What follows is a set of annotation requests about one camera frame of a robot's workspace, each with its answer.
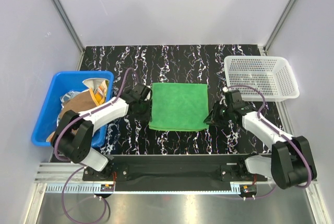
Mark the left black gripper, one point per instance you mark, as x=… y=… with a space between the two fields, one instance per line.
x=147 y=115

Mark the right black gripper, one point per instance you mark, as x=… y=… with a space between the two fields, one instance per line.
x=212 y=118

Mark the green microfiber towel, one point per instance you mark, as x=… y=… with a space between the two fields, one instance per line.
x=179 y=107

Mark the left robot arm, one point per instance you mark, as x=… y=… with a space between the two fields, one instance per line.
x=73 y=136

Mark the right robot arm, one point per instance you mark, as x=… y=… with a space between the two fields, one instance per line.
x=291 y=162

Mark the cream orange patterned towel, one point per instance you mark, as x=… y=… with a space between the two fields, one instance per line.
x=98 y=88

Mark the white perforated plastic basket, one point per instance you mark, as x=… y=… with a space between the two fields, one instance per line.
x=271 y=75

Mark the blue white patterned towel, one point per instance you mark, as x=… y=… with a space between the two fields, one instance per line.
x=64 y=99

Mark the blue plastic bin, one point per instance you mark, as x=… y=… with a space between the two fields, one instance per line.
x=63 y=82

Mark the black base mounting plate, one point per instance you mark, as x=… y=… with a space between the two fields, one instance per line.
x=179 y=174

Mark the aluminium frame rail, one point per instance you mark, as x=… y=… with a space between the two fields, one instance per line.
x=63 y=177

